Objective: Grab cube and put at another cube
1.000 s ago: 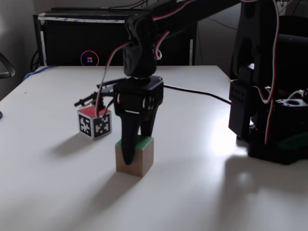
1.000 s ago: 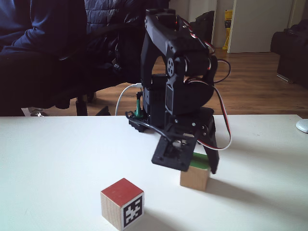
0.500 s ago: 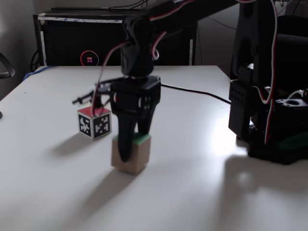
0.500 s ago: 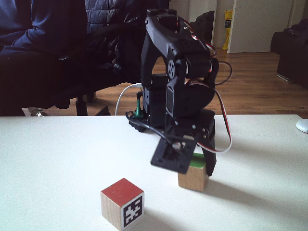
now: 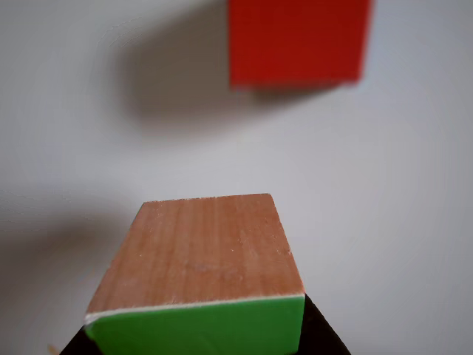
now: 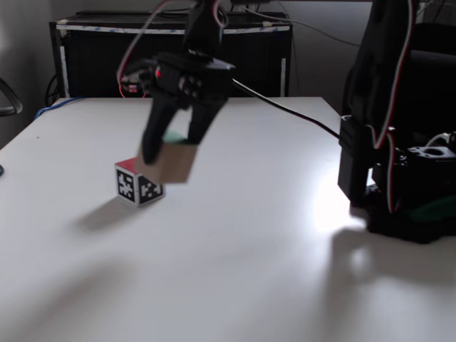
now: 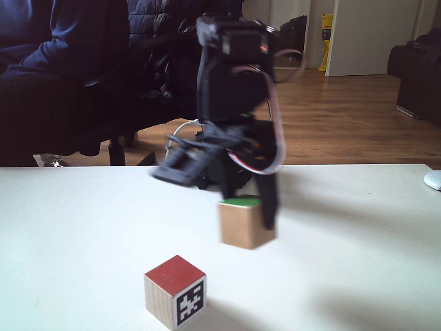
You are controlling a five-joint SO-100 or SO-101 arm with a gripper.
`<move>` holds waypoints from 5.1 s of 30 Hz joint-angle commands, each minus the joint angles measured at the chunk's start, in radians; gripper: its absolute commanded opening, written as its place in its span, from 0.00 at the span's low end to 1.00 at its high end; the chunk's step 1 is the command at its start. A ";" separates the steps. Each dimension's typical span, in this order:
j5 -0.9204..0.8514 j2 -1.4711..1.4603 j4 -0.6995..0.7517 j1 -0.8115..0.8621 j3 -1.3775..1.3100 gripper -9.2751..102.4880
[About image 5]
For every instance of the wooden cube with green face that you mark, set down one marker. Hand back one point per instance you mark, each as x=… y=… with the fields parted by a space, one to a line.
x=199 y=266

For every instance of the wooden cube with red face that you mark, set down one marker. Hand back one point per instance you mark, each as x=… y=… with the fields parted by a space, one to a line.
x=295 y=40

